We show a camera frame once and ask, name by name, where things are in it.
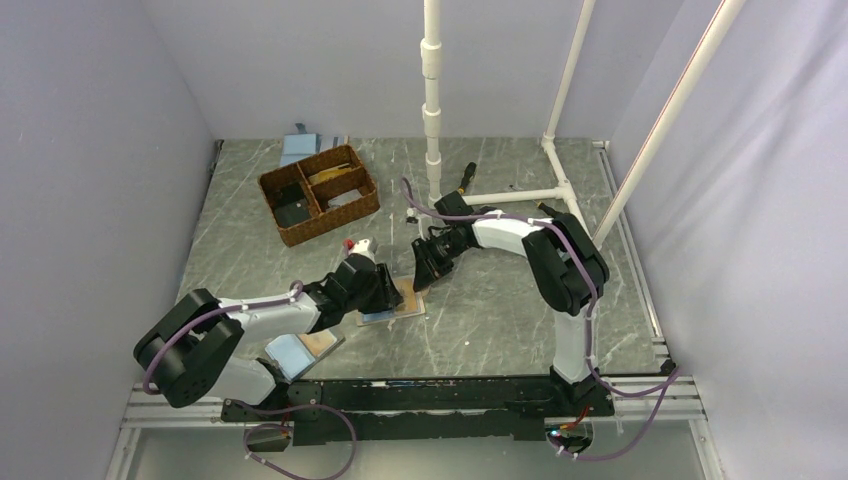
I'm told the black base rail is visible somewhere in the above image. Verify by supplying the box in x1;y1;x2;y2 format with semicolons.
221;373;615;446

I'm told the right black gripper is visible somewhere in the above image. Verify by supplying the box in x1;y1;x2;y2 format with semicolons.
411;232;469;293

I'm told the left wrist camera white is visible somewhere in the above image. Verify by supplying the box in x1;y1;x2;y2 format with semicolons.
343;238;378;263

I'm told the blue card holder at back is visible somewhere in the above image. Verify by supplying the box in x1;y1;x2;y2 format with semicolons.
278;122;350;167

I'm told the brown wicker divided basket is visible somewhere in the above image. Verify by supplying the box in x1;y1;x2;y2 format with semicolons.
258;144;380;247

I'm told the black item in basket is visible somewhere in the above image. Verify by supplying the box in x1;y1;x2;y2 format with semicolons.
272;183;312;228

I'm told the blue orange card holder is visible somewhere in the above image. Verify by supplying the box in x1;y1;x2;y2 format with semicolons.
265;329;345;383

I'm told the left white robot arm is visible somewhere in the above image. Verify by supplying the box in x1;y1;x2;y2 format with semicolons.
133;254;402;420

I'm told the black orange screwdriver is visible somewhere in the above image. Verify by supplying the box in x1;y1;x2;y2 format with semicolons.
457;162;477;195

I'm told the tan blue card holder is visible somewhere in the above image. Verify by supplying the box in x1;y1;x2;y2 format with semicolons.
356;275;428;327

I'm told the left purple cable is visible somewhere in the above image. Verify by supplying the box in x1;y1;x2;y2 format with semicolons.
142;279;359;480

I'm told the white pvc pipe frame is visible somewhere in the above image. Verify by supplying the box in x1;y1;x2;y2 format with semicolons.
419;0;750;250

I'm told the gold credit card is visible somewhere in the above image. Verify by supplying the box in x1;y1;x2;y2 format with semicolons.
395;276;426;317
308;163;353;185

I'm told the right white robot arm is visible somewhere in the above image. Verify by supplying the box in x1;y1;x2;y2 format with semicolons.
402;184;610;415

